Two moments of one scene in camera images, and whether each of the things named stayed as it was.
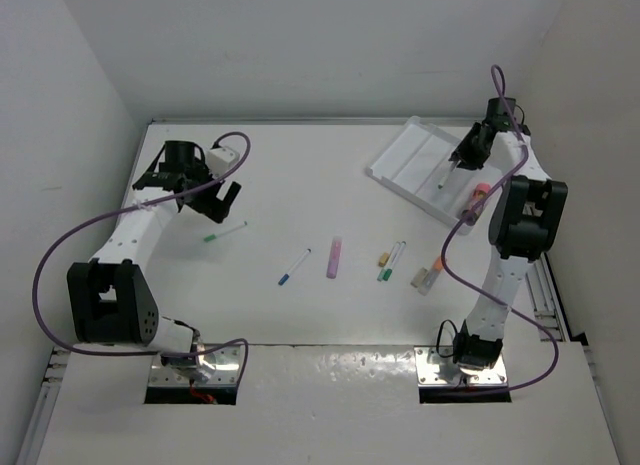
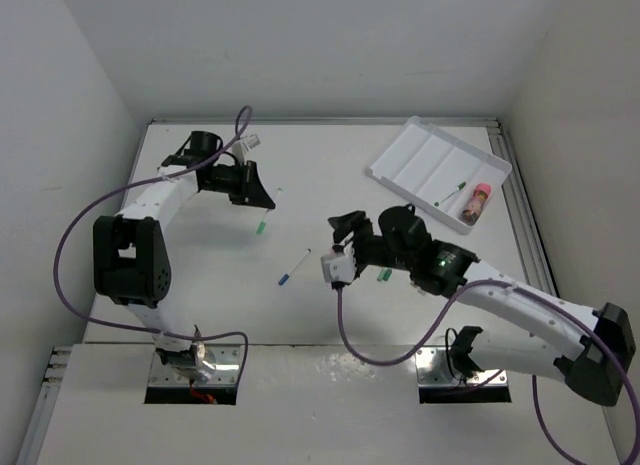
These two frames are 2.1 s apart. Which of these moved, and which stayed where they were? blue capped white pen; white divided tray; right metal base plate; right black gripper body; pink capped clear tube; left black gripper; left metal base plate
Moved: right black gripper body; left black gripper
Stayed: right metal base plate; left metal base plate; white divided tray; blue capped white pen; pink capped clear tube
